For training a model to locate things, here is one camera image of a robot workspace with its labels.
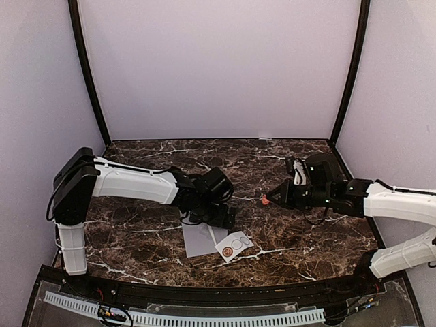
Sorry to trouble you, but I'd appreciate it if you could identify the brown round seal sticker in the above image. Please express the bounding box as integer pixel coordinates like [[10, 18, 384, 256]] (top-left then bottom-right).
[[221, 247, 234, 258]]

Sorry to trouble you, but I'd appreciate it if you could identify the red round seal sticker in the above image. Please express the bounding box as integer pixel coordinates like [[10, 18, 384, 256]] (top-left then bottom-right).
[[261, 194, 270, 206]]

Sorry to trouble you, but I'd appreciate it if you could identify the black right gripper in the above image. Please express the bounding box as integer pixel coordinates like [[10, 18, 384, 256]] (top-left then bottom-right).
[[266, 178, 332, 211]]

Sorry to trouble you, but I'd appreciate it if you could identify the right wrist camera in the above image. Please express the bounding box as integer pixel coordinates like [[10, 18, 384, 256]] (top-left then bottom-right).
[[285, 156, 309, 185]]

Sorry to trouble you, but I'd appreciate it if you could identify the black right frame post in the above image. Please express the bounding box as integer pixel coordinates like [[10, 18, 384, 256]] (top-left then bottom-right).
[[329, 0, 371, 148]]

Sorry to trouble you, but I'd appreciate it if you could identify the black frame post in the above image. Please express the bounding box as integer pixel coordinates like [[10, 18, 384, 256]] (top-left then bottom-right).
[[329, 0, 371, 148], [67, 0, 112, 147]]

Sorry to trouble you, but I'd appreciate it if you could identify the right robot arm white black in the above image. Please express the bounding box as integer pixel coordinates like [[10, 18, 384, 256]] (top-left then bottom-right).
[[265, 153, 435, 296]]

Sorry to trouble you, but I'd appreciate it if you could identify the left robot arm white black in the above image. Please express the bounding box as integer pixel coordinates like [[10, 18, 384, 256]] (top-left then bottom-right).
[[46, 147, 236, 297]]

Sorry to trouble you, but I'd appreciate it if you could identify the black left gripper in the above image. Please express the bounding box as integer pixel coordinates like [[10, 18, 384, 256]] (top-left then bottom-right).
[[189, 196, 236, 230]]

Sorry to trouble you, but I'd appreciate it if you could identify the grey envelope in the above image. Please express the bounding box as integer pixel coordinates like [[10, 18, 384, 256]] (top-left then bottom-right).
[[182, 223, 228, 258]]

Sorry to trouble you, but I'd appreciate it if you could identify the white slotted cable duct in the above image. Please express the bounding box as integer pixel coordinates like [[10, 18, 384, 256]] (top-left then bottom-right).
[[43, 291, 326, 326]]

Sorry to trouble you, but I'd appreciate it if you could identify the black left frame post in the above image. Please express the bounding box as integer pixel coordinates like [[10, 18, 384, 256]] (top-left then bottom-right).
[[67, 0, 112, 147]]

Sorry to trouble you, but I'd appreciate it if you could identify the wax seal sticker sheet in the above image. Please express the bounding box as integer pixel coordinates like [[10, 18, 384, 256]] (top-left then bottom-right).
[[215, 232, 253, 263]]

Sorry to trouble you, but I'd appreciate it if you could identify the beige lined letter paper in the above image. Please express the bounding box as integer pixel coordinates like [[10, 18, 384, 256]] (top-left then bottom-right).
[[207, 225, 217, 246]]

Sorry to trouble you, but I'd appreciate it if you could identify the black front rail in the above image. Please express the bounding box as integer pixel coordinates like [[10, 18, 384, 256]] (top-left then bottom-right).
[[37, 265, 377, 307]]

